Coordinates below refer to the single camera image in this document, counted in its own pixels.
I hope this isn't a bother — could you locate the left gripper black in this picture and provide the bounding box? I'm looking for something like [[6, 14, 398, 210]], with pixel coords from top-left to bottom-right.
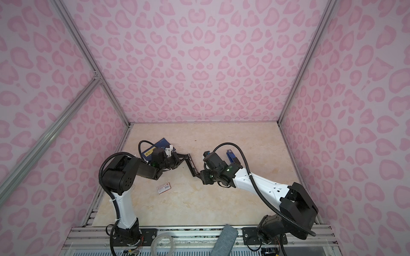
[[160, 153, 187, 171]]

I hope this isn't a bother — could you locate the red white staple box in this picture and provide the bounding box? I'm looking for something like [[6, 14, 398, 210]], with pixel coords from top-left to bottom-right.
[[157, 182, 171, 195]]

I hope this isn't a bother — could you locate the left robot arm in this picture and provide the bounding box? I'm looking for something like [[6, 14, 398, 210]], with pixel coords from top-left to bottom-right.
[[98, 148, 193, 243]]

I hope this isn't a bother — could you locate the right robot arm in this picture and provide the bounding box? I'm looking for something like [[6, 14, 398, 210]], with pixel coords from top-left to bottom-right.
[[200, 151, 318, 244]]

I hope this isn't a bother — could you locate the blue booklet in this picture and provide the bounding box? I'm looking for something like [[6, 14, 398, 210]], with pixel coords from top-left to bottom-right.
[[142, 138, 171, 161]]

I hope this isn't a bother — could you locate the clear tape roll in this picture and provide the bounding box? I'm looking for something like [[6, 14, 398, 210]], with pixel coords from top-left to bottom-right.
[[150, 233, 176, 256]]

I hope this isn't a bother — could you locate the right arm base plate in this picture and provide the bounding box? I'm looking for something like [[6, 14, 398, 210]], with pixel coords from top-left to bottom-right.
[[241, 227, 288, 246]]

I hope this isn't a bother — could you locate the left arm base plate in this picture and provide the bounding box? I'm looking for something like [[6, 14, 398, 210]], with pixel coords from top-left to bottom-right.
[[112, 228, 158, 247]]

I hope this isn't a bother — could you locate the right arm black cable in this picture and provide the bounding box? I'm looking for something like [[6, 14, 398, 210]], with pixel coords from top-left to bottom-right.
[[212, 142, 317, 237]]

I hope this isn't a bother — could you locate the aluminium frame rail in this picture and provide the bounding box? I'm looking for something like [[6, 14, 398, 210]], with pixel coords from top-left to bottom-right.
[[1, 75, 100, 205]]

